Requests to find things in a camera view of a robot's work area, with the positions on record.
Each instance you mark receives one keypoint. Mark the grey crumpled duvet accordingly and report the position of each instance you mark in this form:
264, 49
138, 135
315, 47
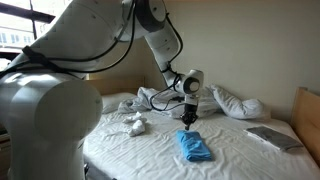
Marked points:
156, 100

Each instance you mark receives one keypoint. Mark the grey white pillow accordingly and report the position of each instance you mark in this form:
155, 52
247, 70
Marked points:
240, 106

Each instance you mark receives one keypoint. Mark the dark framed window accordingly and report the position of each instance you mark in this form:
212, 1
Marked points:
20, 23

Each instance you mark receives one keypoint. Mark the white crumpled socks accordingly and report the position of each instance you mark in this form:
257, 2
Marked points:
136, 126

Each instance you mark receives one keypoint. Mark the flat white pillow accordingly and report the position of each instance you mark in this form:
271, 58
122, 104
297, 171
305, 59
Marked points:
116, 101

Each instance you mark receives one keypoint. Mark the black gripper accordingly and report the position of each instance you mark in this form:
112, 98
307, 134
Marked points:
190, 113

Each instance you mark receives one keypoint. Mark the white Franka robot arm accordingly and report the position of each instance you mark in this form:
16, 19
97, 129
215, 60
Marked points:
43, 116

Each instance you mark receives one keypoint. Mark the grey folded towel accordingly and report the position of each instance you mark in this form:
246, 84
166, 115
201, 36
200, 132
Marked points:
275, 137

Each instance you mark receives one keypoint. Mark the white sheeted mattress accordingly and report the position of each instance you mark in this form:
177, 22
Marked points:
253, 163

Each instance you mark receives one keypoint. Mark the blue cloth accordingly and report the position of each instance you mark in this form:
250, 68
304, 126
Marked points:
194, 146

